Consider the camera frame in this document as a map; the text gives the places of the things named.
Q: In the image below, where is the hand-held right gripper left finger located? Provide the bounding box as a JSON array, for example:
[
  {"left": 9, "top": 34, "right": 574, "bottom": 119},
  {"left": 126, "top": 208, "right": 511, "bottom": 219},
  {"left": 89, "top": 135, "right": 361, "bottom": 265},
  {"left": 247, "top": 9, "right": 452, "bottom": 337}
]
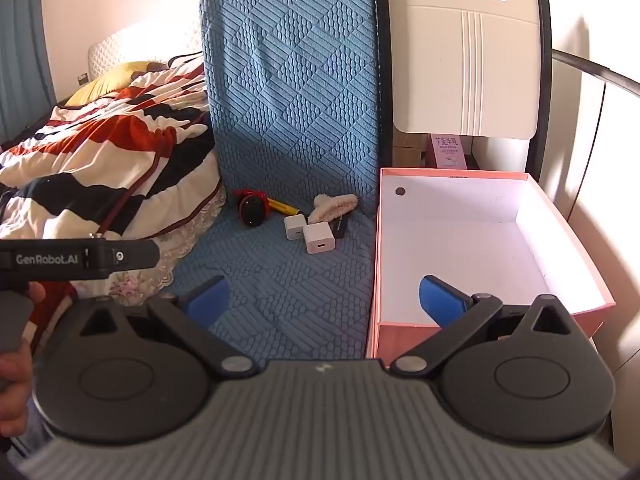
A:
[{"left": 79, "top": 275, "right": 258, "bottom": 379}]

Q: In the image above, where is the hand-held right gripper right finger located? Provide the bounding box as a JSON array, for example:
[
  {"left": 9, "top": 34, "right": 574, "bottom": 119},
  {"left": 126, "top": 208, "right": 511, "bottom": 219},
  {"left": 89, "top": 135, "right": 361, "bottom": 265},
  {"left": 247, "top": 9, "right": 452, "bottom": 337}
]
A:
[{"left": 389, "top": 275, "right": 577, "bottom": 379}]

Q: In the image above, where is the pink cardboard box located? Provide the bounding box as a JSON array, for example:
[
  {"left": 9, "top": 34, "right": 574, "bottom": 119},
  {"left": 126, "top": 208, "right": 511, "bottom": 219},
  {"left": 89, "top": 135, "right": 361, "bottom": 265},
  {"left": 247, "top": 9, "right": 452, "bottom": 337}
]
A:
[{"left": 365, "top": 167, "right": 617, "bottom": 368}]

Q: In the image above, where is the red and black toy figure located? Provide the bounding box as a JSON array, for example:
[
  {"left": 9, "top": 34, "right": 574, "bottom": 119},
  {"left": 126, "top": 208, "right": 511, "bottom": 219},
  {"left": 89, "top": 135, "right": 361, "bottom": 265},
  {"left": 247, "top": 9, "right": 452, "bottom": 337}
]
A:
[{"left": 233, "top": 189, "right": 271, "bottom": 230}]

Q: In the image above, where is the white charger plug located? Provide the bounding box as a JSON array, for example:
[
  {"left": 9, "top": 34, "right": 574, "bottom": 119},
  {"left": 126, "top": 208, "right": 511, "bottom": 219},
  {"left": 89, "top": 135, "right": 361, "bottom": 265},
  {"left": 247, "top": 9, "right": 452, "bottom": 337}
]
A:
[
  {"left": 302, "top": 222, "right": 335, "bottom": 255},
  {"left": 284, "top": 215, "right": 307, "bottom": 242}
]

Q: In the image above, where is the yellow handled screwdriver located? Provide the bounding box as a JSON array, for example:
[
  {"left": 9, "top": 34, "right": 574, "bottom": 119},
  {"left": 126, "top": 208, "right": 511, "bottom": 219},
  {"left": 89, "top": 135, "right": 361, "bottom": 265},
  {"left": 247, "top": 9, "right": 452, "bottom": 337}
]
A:
[{"left": 267, "top": 199, "right": 305, "bottom": 216}]

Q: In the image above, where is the beige fuzzy hair claw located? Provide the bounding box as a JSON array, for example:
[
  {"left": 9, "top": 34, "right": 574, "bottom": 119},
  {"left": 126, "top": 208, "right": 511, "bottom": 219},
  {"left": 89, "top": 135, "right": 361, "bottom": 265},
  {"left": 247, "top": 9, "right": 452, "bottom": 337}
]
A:
[{"left": 307, "top": 192, "right": 360, "bottom": 224}]

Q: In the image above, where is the person's left hand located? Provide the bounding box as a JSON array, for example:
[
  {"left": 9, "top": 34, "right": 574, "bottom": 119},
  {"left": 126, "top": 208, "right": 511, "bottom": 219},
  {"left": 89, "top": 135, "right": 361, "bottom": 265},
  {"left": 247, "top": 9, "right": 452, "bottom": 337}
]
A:
[{"left": 0, "top": 282, "right": 47, "bottom": 438}]

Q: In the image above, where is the striped quilt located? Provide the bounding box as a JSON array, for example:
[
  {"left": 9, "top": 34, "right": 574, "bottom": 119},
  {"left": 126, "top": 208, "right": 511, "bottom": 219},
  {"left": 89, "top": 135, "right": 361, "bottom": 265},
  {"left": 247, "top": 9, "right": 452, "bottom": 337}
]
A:
[{"left": 0, "top": 57, "right": 223, "bottom": 356}]

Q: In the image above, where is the pink printed carton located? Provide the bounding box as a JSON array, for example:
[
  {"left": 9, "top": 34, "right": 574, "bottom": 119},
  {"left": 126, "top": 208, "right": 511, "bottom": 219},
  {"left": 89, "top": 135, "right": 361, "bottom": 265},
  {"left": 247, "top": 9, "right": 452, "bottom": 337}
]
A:
[{"left": 425, "top": 134, "right": 469, "bottom": 171}]

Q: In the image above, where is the brown cardboard box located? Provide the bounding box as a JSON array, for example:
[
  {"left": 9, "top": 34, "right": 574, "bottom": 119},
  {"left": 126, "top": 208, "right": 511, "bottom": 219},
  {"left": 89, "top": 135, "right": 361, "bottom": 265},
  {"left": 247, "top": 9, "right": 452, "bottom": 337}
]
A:
[{"left": 392, "top": 132, "right": 431, "bottom": 169}]

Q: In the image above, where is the yellow pillow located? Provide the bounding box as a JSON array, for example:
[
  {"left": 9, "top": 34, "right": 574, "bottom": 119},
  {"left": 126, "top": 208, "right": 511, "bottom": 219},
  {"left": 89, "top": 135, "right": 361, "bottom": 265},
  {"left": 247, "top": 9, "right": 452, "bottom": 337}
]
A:
[{"left": 65, "top": 61, "right": 169, "bottom": 107}]

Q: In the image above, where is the blue curtain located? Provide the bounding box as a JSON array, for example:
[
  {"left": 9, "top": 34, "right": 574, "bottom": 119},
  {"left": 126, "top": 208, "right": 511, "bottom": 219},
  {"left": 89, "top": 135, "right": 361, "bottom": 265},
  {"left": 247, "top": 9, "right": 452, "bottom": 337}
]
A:
[{"left": 0, "top": 0, "right": 57, "bottom": 147}]

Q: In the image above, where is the white padded headboard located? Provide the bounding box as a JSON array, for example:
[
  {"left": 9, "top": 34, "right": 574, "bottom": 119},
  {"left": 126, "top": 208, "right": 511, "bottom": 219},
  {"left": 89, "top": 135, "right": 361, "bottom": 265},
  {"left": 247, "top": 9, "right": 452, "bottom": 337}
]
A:
[{"left": 87, "top": 19, "right": 204, "bottom": 82}]

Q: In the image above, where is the white plastic chair back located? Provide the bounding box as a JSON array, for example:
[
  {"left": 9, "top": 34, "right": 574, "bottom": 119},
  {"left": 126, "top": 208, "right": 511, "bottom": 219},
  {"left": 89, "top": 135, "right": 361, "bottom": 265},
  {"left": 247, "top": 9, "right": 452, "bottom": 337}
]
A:
[{"left": 385, "top": 0, "right": 543, "bottom": 141}]

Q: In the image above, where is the blue textured chair cover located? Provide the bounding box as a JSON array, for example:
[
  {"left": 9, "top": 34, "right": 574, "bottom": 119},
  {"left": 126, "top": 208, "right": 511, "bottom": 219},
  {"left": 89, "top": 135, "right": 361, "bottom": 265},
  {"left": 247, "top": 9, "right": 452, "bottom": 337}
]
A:
[{"left": 167, "top": 0, "right": 382, "bottom": 362}]

